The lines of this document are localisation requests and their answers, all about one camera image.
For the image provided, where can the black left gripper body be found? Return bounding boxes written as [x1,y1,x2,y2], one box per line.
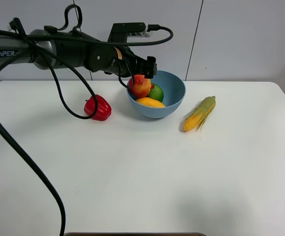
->
[104,46,149,76]

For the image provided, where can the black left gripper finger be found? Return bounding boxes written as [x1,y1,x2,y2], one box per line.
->
[147,56,156,64]
[144,63,157,79]

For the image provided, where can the red yellow pomegranate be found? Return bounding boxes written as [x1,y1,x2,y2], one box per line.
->
[128,75,152,98]

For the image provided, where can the green lime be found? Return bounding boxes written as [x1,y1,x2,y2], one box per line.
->
[147,83,164,102]

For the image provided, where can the yellow mango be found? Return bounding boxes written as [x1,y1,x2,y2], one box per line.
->
[136,97,165,108]

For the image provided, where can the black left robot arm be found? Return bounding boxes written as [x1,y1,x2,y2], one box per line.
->
[0,29,157,79]

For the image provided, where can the blue plastic bowl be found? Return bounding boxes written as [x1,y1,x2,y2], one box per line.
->
[127,70,186,118]

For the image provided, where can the red bell pepper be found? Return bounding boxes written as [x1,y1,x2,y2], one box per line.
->
[84,94,112,121]

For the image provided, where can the corn cob with husk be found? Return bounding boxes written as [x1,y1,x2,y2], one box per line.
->
[183,96,216,132]

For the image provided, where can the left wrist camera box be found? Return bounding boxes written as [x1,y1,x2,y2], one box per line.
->
[107,22,151,43]

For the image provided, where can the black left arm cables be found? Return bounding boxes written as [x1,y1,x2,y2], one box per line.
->
[0,3,174,236]

